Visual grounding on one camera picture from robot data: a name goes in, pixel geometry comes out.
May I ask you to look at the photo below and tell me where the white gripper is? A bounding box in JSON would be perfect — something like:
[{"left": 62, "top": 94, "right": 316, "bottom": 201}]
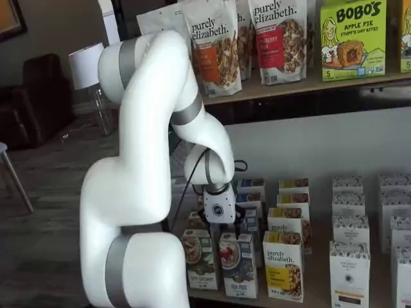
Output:
[{"left": 198, "top": 184, "right": 247, "bottom": 241}]

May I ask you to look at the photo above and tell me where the blue white berry oatmeal box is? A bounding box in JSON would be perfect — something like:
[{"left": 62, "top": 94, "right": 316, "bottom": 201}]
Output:
[
  {"left": 219, "top": 233, "right": 259, "bottom": 298},
  {"left": 239, "top": 207, "right": 263, "bottom": 269}
]

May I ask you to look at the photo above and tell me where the blue label granola box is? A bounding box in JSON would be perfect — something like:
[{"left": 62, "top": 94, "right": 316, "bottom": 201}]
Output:
[
  {"left": 237, "top": 178, "right": 267, "bottom": 195},
  {"left": 236, "top": 192, "right": 266, "bottom": 211}
]

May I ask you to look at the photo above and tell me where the yellow purely elizabeth box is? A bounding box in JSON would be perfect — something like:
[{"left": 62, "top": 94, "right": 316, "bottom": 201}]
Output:
[
  {"left": 267, "top": 207, "right": 312, "bottom": 254},
  {"left": 276, "top": 192, "right": 311, "bottom": 212},
  {"left": 262, "top": 230, "right": 304, "bottom": 304},
  {"left": 278, "top": 178, "right": 310, "bottom": 196}
]

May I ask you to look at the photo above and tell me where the white patterned pantry box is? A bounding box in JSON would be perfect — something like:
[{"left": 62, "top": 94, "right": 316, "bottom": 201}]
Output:
[
  {"left": 332, "top": 192, "right": 367, "bottom": 219},
  {"left": 332, "top": 176, "right": 364, "bottom": 196},
  {"left": 380, "top": 191, "right": 411, "bottom": 222},
  {"left": 378, "top": 175, "right": 411, "bottom": 195},
  {"left": 332, "top": 215, "right": 370, "bottom": 244},
  {"left": 396, "top": 246, "right": 411, "bottom": 308},
  {"left": 329, "top": 241, "right": 372, "bottom": 308},
  {"left": 390, "top": 215, "right": 411, "bottom": 254}
]

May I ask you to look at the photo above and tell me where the black metal shelf rack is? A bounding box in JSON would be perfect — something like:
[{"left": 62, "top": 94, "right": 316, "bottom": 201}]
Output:
[{"left": 112, "top": 0, "right": 411, "bottom": 234}]

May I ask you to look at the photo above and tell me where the green Bobo's apple pie box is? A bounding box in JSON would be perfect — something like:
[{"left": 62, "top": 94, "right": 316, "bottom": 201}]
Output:
[{"left": 320, "top": 0, "right": 387, "bottom": 81}]

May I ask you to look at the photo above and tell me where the yellow Bobo's snack box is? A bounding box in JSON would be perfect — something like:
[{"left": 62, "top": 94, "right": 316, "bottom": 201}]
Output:
[{"left": 399, "top": 0, "right": 411, "bottom": 74}]

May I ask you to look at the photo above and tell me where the orange purely elizabeth granola bag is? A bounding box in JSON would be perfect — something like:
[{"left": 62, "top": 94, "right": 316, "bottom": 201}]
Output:
[
  {"left": 182, "top": 0, "right": 242, "bottom": 98},
  {"left": 236, "top": 0, "right": 254, "bottom": 81}
]

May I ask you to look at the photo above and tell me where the red purely elizabeth granola bag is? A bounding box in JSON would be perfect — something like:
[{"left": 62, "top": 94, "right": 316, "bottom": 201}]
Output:
[{"left": 249, "top": 0, "right": 308, "bottom": 86}]

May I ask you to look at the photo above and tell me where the white shade table lamp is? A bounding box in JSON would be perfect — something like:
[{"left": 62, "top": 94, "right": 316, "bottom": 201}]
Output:
[{"left": 68, "top": 43, "right": 114, "bottom": 135}]

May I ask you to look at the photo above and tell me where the dark brown armchair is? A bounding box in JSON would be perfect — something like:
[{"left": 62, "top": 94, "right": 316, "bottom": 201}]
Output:
[{"left": 0, "top": 53, "right": 76, "bottom": 150}]

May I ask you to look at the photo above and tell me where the long black arm cable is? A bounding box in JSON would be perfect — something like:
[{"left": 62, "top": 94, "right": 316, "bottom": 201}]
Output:
[{"left": 169, "top": 149, "right": 211, "bottom": 234}]

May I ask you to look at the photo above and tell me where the dark picture frame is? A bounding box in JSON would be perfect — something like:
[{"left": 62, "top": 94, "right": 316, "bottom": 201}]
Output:
[{"left": 0, "top": 0, "right": 29, "bottom": 36}]

